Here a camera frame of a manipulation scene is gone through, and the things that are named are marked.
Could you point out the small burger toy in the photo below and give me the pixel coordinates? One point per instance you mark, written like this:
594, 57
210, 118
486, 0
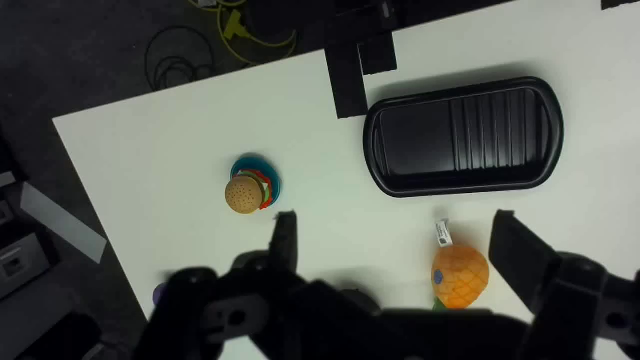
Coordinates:
257, 162

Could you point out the orange plush pineapple toy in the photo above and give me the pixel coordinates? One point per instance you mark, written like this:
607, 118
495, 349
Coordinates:
460, 277

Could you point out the dark grey box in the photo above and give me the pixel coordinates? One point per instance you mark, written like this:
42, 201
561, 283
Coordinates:
20, 262

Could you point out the black frame equipment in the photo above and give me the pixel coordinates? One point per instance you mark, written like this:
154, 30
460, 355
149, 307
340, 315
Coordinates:
379, 53

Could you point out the toy hamburger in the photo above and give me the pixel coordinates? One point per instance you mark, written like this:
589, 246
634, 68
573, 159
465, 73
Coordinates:
244, 193

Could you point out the black grill pan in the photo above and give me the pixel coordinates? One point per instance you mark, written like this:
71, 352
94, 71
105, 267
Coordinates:
460, 137

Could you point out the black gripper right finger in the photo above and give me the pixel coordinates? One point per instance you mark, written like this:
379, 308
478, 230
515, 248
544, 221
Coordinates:
519, 256

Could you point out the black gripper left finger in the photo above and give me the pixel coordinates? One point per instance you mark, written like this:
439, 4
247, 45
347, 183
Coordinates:
285, 241

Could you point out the grey flat panel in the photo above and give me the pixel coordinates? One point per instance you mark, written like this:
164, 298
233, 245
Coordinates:
63, 222

